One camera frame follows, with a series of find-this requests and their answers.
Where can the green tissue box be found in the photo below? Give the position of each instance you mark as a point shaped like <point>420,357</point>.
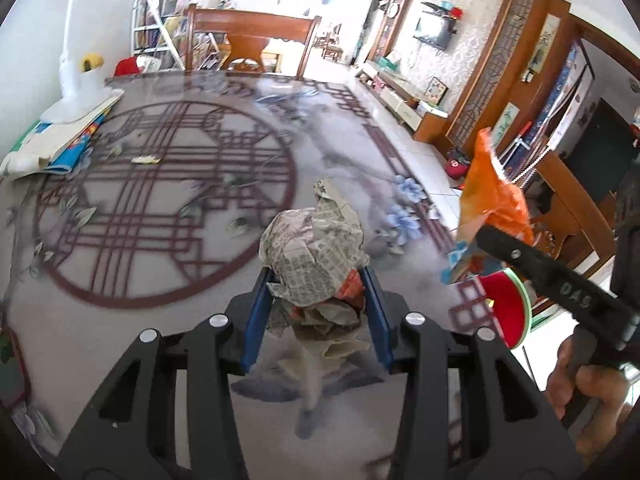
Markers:
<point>388,63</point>

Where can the orange snack bag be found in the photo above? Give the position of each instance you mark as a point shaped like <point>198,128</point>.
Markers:
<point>492,205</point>

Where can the wooden dining chair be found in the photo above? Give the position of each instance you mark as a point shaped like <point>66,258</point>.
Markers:
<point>250,22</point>

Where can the small bamboo painting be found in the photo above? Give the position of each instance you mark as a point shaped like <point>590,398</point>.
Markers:
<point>505,122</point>

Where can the red bag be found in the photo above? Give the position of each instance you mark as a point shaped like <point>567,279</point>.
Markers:
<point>127,66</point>

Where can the stack of picture books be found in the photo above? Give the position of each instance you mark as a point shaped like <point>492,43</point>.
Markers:
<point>45,147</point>

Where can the small wooden stool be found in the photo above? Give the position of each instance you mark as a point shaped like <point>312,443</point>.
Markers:
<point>332,42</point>

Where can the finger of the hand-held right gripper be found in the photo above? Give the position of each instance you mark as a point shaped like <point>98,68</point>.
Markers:
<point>550,280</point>

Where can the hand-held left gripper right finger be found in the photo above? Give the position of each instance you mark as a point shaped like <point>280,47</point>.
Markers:
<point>377,310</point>

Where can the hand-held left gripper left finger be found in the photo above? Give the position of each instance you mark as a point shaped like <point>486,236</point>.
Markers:
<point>257,310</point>

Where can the small framed picture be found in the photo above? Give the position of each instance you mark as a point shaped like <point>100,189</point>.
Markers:
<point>438,91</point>

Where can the yellow tape roll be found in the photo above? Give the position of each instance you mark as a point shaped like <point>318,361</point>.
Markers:
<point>92,62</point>

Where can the grey floral tablecloth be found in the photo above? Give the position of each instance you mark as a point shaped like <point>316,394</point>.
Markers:
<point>150,260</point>

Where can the white desk lamp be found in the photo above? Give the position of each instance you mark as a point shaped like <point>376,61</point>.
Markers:
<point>70,85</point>

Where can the wall shelf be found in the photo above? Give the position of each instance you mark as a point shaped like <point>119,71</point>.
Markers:
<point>440,10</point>

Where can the red bucket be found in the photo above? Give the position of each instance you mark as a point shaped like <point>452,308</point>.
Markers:
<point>457,164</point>

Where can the newspaper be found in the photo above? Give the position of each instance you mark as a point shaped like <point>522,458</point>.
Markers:
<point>310,255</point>

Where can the white book rack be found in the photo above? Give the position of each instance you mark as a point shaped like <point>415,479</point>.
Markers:
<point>150,25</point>

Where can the carved wooden chair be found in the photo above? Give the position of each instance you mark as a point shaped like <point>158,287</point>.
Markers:
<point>565,195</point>

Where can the small paper scrap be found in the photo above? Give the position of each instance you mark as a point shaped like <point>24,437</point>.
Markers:
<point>145,160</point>

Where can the wall poster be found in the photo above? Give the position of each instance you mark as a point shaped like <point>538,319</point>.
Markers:
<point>570,95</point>

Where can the wall television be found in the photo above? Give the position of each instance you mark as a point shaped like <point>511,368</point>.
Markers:
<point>432,32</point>

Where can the person's right hand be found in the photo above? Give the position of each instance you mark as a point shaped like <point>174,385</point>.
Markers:
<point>605,395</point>

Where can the round wall clock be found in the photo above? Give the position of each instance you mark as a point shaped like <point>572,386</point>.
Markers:
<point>393,9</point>

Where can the hanging scroll painting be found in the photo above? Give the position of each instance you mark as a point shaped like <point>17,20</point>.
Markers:
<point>545,45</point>

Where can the wooden television cabinet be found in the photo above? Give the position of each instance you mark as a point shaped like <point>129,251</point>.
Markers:
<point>400,102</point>

